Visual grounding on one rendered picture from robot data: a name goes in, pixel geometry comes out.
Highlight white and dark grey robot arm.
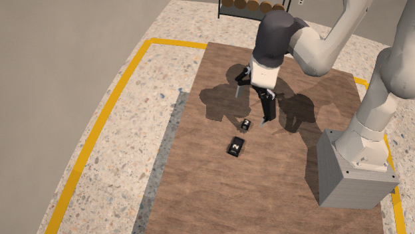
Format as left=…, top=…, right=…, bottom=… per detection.
left=249, top=0, right=415, bottom=172

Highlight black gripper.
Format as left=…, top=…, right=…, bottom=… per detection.
left=235, top=66, right=277, bottom=127

